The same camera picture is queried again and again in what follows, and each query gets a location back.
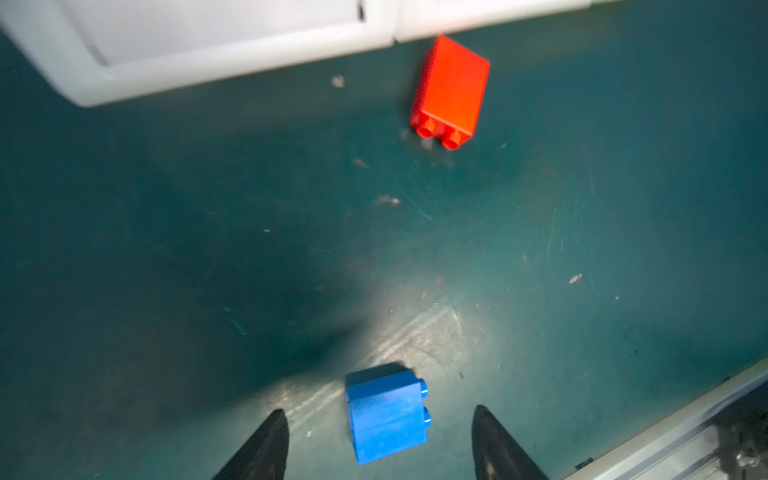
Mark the white bin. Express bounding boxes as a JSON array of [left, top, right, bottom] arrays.
[[1, 1, 397, 107], [393, 0, 612, 42]]

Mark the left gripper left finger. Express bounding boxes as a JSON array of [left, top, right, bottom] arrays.
[[214, 409, 290, 480]]

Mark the red lego brick top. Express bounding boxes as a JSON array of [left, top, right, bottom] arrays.
[[410, 36, 490, 151]]

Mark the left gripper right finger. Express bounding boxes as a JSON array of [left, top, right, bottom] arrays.
[[471, 405, 548, 480]]

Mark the small blue lego brick lower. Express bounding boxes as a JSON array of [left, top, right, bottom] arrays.
[[345, 362, 432, 465]]

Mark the left white bin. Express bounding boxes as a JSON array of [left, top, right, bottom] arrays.
[[1, 1, 397, 107]]

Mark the middle white bin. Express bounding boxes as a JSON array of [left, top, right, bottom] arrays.
[[393, 0, 612, 42]]

